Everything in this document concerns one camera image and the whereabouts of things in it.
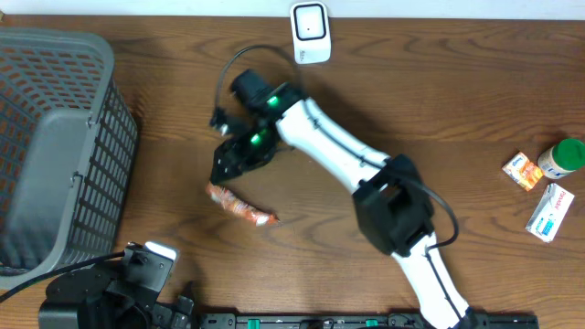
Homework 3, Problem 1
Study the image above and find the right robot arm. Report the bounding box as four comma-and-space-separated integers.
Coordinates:
209, 69, 479, 328

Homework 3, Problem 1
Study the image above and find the white blue medicine box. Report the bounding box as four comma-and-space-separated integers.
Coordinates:
526, 183, 575, 243

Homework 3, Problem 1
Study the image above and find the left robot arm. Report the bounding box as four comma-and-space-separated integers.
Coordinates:
38, 241, 198, 329

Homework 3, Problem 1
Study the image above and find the green lid jar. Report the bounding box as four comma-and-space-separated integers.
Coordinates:
537, 138, 584, 179

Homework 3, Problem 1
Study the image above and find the white barcode scanner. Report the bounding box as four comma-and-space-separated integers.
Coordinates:
290, 1, 332, 65

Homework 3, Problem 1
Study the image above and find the red Top chocolate bar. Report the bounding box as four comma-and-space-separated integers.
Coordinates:
206, 183, 280, 227

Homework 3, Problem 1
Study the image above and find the grey plastic mesh basket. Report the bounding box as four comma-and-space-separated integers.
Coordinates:
1, 27, 138, 290

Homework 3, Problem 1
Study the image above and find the black mounting rail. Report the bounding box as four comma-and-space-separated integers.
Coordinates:
198, 313, 540, 329

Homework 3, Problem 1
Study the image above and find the small orange box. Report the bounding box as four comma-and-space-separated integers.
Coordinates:
502, 152, 544, 191

